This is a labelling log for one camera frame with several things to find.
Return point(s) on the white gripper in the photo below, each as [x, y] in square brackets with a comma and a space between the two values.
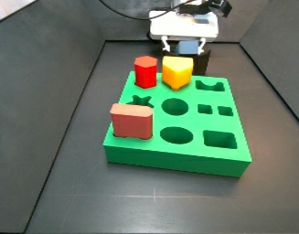
[183, 27]

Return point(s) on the blue rectangular block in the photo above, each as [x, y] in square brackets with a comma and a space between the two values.
[187, 47]

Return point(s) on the green shape sorter board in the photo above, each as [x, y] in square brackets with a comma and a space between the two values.
[196, 131]

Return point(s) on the red hexagon block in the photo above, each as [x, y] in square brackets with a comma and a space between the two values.
[145, 72]

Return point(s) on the salmon red oblong block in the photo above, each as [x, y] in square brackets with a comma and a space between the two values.
[131, 121]

